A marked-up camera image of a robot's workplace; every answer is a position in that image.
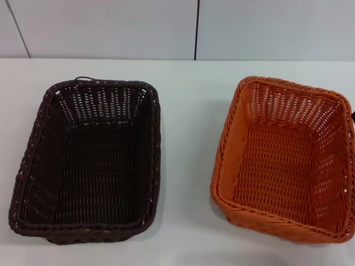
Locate orange woven basket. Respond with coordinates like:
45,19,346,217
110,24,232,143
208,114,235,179
210,76,355,244

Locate dark brown woven basket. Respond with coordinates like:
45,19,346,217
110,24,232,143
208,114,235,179
8,75,162,247

